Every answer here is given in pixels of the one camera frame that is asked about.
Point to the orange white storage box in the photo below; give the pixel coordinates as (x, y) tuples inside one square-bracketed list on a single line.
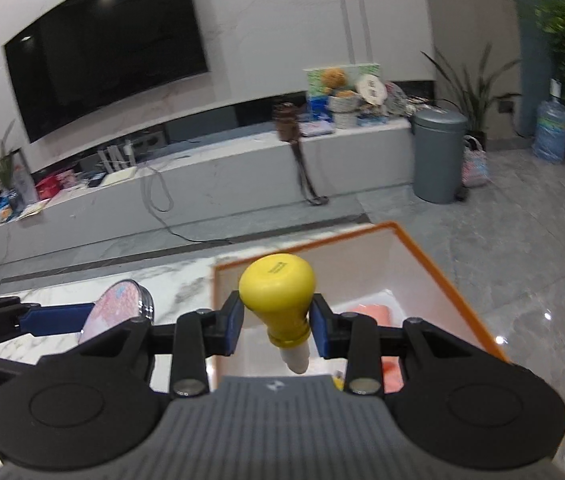
[(369, 265)]

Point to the grey pedal trash bin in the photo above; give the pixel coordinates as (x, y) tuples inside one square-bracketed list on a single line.
[(439, 136)]

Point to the brown leather bag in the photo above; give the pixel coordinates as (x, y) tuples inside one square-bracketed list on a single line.
[(286, 120)]

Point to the yellow bulb shaped bottle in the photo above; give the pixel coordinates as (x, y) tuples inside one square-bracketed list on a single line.
[(278, 289)]

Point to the round paper fan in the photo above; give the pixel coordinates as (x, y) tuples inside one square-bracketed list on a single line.
[(371, 89)]

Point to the white wifi router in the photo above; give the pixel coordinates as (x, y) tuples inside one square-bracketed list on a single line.
[(119, 163)]

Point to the yellow round tape measure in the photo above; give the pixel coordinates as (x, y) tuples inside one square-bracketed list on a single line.
[(338, 380)]

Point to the blue water jug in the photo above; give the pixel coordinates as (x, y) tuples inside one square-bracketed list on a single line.
[(549, 139)]

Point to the white knitted basket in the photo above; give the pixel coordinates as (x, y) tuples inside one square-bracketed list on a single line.
[(344, 108)]

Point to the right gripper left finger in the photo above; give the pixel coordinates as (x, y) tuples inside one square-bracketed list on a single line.
[(198, 336)]

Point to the pink plastic cup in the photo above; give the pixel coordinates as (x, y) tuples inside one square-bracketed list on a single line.
[(392, 380)]

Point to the tall green leaf plant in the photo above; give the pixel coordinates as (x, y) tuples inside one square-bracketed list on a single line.
[(474, 96)]

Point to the green painted canvas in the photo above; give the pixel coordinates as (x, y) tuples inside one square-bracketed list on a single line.
[(317, 100)]

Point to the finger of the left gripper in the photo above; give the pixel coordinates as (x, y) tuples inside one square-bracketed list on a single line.
[(55, 320)]

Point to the woven pastel basket bag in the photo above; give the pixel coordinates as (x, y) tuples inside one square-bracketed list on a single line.
[(474, 169)]

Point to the teddy bear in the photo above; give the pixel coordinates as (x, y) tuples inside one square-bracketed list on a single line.
[(333, 80)]

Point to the black television screen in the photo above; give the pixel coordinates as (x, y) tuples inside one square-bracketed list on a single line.
[(83, 55)]

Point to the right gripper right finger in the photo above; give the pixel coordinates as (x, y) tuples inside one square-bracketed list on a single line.
[(352, 337)]

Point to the red gift box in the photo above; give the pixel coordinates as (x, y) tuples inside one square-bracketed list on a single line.
[(48, 187)]

